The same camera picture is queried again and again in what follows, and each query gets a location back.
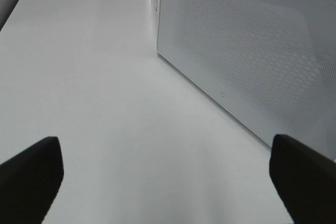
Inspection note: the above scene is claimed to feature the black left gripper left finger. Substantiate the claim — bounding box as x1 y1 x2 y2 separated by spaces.
1 136 64 223

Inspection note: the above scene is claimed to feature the white microwave door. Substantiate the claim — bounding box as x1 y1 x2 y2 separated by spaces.
157 0 335 159

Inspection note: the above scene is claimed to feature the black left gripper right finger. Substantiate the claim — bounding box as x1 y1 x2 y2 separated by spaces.
269 134 335 223

